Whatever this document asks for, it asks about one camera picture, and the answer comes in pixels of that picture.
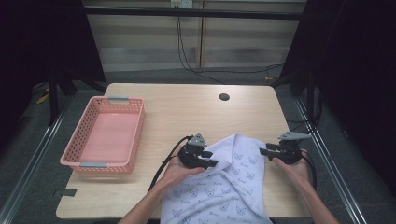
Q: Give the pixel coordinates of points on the grey tape piece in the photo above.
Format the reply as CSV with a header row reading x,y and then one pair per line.
x,y
67,192

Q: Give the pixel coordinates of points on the black horizontal bar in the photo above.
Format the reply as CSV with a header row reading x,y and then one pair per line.
x,y
193,13

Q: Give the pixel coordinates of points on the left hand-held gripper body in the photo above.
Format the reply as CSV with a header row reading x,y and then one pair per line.
x,y
191,155

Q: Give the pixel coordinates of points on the white power outlet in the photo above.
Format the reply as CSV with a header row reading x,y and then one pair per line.
x,y
182,3

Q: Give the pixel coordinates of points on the metal floor rail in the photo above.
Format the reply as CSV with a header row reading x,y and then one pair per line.
x,y
330,168
37,146

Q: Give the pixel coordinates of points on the black stand post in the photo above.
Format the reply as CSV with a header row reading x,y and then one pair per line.
x,y
310,96
53,99

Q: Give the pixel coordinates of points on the black curtain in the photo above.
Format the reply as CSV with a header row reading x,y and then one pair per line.
x,y
355,77
40,46

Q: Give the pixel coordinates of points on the yellow floor object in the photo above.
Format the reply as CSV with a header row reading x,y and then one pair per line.
x,y
42,99

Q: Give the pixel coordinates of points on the person's right hand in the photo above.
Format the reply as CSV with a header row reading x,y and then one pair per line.
x,y
295,172

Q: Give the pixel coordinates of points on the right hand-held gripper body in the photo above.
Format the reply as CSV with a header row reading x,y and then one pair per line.
x,y
289,152

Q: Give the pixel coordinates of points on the person's left hand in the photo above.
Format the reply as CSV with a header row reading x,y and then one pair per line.
x,y
177,172

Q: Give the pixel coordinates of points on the pink plastic basket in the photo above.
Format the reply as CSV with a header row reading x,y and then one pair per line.
x,y
107,137

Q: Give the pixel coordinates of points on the white printed garment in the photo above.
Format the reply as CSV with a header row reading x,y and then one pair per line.
x,y
218,193

